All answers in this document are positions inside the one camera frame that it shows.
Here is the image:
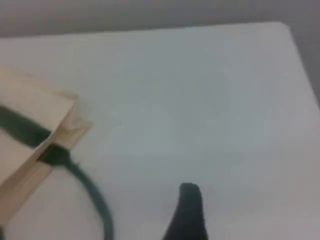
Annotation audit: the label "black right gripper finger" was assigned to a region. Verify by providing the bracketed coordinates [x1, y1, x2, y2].
[161, 182, 210, 240]

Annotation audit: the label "white canvas bag green handles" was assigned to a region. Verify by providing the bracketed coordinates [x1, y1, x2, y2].
[0, 64, 115, 240]

